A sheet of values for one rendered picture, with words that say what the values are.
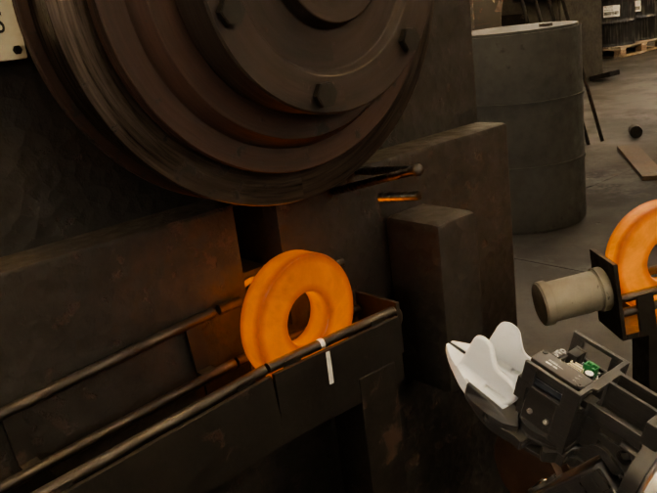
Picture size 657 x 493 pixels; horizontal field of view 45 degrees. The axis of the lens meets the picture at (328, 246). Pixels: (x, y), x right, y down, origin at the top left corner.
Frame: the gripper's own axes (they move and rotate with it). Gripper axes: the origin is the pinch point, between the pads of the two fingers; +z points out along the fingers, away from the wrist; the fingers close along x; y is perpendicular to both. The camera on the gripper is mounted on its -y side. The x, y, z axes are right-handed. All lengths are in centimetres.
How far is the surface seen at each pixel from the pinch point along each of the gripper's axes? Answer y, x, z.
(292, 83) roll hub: 21.6, 6.3, 18.9
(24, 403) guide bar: -9.0, 31.1, 26.5
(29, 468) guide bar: -13.9, 32.6, 23.1
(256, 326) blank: -5.8, 7.8, 20.7
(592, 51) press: -178, -707, 393
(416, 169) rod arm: 11.4, -7.7, 14.9
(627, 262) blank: -4.9, -38.9, 4.0
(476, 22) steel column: -75, -338, 265
